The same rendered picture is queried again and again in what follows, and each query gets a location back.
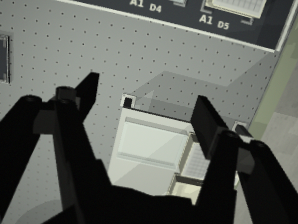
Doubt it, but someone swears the white labelled well plate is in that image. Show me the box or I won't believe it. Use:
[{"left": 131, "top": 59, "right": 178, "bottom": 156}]
[
  {"left": 205, "top": 0, "right": 266, "bottom": 18},
  {"left": 178, "top": 131, "right": 210, "bottom": 180}
]

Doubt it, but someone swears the dark grey rectangular nest plate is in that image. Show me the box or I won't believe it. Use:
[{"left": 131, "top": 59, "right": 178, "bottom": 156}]
[{"left": 0, "top": 35, "right": 10, "bottom": 84}]

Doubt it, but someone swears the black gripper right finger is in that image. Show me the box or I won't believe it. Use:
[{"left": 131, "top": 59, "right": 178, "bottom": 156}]
[{"left": 190, "top": 95, "right": 298, "bottom": 224}]

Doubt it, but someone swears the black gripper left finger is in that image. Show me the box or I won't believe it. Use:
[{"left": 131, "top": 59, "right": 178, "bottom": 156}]
[{"left": 0, "top": 72, "right": 133, "bottom": 224}]

